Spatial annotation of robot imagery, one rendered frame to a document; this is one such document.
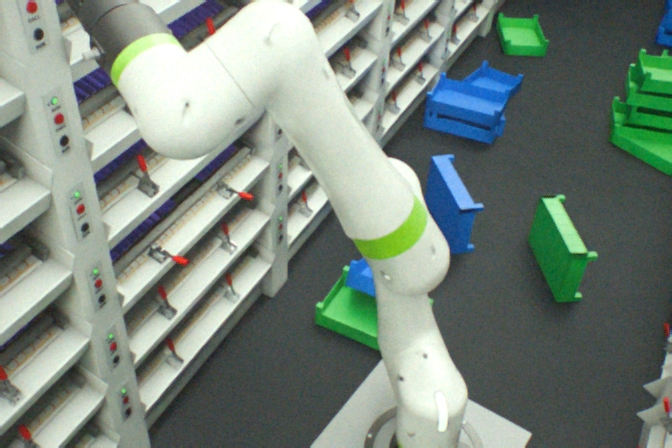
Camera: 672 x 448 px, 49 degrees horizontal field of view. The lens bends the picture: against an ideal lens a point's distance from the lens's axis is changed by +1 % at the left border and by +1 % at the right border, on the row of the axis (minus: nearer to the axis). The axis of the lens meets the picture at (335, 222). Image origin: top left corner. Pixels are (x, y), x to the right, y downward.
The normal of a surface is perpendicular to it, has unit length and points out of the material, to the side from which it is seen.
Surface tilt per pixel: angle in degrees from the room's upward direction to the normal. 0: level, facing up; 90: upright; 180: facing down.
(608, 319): 0
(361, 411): 2
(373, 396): 2
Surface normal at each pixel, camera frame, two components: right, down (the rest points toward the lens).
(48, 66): 0.89, 0.33
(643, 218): 0.04, -0.76
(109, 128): 0.33, -0.61
